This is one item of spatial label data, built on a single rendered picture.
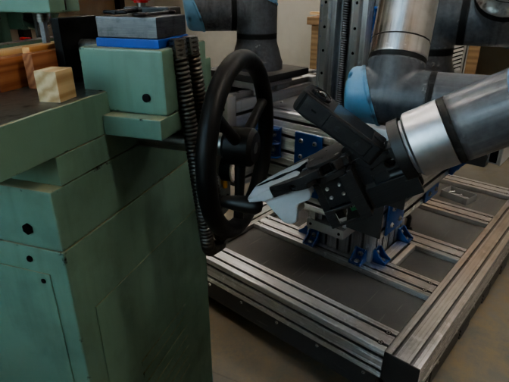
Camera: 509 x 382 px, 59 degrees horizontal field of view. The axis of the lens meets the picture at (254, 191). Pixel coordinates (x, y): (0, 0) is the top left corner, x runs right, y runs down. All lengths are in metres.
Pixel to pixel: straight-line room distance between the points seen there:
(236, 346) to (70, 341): 0.82
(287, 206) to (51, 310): 0.39
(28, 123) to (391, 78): 0.44
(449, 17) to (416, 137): 0.57
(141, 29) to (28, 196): 0.27
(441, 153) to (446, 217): 1.43
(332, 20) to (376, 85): 0.69
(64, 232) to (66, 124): 0.14
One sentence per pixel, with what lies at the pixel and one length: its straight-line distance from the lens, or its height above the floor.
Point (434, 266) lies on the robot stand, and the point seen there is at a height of 0.21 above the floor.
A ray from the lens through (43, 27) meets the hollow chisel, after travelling 0.84.
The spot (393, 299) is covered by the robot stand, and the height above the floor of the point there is 0.21.
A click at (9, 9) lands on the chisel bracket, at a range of 0.84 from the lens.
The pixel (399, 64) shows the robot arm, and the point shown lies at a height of 0.95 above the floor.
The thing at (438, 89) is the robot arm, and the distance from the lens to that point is 0.59.
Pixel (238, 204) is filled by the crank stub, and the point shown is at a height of 0.77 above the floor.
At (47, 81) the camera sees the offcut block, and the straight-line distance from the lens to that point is 0.64.
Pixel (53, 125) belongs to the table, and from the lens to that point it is 0.61.
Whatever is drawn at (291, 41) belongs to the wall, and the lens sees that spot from 4.09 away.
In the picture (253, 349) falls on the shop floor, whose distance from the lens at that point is 1.49.
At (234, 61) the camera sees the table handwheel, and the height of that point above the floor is 0.95.
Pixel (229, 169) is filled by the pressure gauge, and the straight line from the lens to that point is 0.99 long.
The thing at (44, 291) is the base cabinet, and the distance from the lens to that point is 0.72.
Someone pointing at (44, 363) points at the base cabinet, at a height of 0.49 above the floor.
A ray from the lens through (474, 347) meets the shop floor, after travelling 1.65.
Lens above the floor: 1.04
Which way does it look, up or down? 25 degrees down
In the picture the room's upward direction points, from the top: straight up
